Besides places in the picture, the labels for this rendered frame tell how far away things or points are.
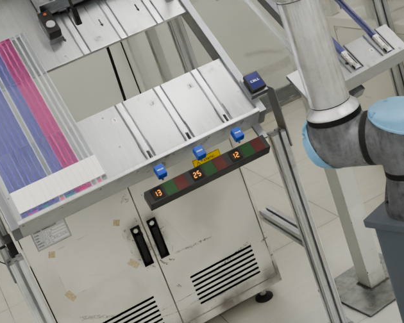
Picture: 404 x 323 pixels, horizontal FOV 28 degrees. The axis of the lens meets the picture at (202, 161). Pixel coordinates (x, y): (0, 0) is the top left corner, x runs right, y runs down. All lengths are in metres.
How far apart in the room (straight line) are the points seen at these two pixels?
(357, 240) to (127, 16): 0.93
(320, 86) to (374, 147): 0.16
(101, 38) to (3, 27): 0.27
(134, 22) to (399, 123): 0.89
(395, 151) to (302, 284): 1.10
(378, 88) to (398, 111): 1.48
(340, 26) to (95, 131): 1.40
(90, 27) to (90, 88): 1.73
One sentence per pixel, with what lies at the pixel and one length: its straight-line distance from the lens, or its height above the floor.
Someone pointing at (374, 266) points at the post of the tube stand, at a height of 0.07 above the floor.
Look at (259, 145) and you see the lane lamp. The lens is 2.03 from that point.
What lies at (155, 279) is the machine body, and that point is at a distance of 2.42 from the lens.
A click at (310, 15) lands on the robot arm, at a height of 1.01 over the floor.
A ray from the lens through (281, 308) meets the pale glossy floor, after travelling 2.59.
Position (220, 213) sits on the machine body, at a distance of 2.43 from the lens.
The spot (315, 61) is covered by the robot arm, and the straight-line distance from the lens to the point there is 1.64.
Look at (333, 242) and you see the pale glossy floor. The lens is 2.85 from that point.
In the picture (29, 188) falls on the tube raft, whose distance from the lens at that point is 1.97.
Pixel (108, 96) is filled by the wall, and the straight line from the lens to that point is 3.97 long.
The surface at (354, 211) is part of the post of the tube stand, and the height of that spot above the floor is 0.27.
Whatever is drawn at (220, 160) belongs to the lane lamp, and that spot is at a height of 0.66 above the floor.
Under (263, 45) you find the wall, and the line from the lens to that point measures 4.24.
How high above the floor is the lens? 1.37
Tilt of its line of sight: 20 degrees down
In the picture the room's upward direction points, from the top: 20 degrees counter-clockwise
